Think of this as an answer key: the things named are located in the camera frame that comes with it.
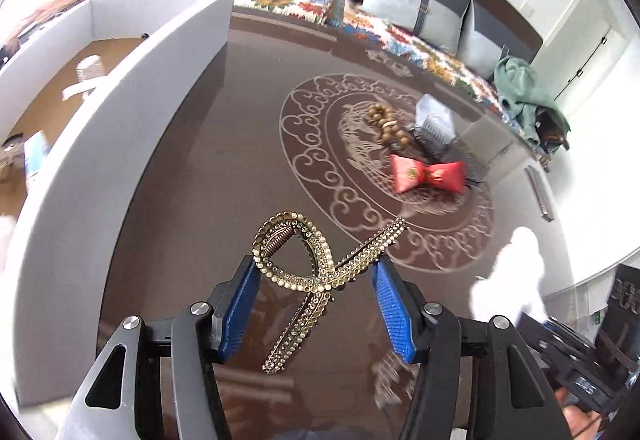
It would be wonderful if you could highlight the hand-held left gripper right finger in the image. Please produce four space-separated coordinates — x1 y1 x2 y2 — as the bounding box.
371 256 572 440

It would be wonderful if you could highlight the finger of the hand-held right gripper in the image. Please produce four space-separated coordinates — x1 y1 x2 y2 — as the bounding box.
517 315 598 363

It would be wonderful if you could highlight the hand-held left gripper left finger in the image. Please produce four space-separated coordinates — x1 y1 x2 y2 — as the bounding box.
65 255 262 440

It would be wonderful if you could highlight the gold rhinestone hair clip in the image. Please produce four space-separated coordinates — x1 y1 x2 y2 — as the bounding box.
252 210 408 376

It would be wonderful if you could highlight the white storage box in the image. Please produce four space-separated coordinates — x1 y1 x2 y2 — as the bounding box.
0 0 236 408

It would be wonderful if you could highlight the black printed box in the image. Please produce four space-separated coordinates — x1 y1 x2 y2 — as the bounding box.
600 264 640 373

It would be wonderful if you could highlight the white fluffy cloth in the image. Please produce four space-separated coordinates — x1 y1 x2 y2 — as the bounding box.
470 226 550 321

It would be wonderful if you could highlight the silver metal bar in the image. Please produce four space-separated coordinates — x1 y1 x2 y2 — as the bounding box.
523 165 555 222

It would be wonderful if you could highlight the red bow hair clip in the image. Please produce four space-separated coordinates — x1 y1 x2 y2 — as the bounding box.
389 153 471 195

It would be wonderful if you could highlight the black hair comb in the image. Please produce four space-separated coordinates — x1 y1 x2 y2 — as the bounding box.
407 125 488 184

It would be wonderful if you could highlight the dark brown bag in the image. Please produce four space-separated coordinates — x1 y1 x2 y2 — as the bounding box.
534 107 571 157

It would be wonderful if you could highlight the clear hair claw clip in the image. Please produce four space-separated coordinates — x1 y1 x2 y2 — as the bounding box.
414 93 457 141

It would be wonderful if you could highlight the green cloth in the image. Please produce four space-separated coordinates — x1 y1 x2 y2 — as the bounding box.
493 56 571 151

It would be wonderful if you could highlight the blue packet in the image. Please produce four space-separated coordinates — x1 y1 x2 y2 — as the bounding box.
22 131 51 178

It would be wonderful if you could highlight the floral sofa blanket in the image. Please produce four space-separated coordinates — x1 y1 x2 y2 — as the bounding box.
232 0 532 142

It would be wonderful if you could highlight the white door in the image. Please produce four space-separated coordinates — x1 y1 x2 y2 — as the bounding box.
530 0 632 121

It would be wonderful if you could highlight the wooden bead bracelet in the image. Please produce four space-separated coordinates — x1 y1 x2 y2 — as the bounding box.
365 103 422 154

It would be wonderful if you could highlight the white ribbed hair tie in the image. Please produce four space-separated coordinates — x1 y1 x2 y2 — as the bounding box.
76 55 103 82

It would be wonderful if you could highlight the grey strapped pillow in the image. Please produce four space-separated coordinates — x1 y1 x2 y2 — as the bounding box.
457 0 544 82
360 0 474 54

